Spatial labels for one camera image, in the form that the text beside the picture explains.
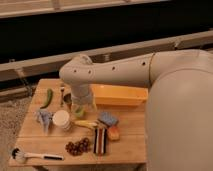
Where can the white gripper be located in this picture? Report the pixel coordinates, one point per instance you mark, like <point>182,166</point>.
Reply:
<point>82,95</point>

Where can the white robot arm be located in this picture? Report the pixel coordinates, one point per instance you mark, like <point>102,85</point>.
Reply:
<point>179,109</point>

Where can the green apple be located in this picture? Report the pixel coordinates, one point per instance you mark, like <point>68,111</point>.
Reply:
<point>79,112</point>

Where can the dark metal cup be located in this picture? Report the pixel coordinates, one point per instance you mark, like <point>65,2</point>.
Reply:
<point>67,99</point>

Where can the metal measuring spoon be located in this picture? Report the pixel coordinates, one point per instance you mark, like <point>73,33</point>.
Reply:
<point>62,88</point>

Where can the orange plastic bin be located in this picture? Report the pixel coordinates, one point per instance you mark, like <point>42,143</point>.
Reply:
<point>118,95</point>

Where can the yellow banana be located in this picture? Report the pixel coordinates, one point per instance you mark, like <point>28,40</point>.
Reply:
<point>85,123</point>

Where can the white cup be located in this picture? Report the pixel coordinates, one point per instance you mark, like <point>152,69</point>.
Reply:
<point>62,119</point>

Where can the blue sponge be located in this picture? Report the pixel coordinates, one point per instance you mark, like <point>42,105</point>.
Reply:
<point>107,119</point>

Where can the crumpled blue cloth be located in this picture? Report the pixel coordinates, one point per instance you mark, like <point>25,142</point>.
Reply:
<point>44,117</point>

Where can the wooden table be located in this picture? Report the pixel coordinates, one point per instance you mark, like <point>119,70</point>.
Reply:
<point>129,149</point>

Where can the orange fruit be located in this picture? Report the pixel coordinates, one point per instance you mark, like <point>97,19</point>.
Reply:
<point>113,133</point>

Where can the bunch of dark grapes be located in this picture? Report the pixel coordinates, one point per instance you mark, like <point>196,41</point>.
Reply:
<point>79,147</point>

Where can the white dish brush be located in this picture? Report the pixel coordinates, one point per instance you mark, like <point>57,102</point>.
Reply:
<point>21,156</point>

